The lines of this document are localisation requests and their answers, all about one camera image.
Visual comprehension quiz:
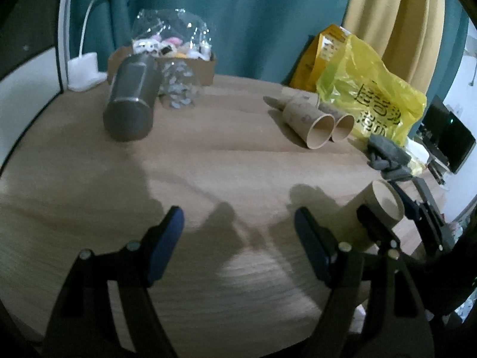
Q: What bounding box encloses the white desk lamp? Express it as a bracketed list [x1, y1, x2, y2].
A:
[66, 0, 146, 93]

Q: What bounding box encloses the yellow beige curtain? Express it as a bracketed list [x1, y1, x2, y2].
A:
[343, 0, 445, 93]

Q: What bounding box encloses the brown paper cup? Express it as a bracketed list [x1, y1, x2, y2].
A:
[329, 180, 404, 251]
[282, 98, 335, 149]
[318, 102, 355, 142]

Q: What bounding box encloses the clear patterned glass cup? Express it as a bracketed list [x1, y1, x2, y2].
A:
[159, 60, 203, 110]

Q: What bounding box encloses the clear plastic toy bag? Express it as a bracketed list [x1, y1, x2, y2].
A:
[132, 9, 213, 61]

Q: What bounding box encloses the orange cardboard box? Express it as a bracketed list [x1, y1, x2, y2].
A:
[289, 24, 351, 92]

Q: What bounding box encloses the brown cardboard toy box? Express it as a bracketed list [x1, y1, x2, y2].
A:
[107, 46, 216, 87]

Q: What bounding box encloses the yellow wrapped packet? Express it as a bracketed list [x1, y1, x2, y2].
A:
[404, 138, 430, 176]

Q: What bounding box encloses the teal curtain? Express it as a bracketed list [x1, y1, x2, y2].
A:
[69, 0, 359, 87]

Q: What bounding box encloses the grey metal thermos bottle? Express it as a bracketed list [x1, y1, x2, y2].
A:
[103, 53, 162, 142]

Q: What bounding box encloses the black monitor screen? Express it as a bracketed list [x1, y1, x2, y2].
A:
[418, 96, 476, 174]

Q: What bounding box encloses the grey knitted glove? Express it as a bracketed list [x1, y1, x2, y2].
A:
[367, 134, 412, 181]

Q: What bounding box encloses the yellow plastic shopping bag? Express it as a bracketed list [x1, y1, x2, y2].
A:
[316, 35, 427, 147]

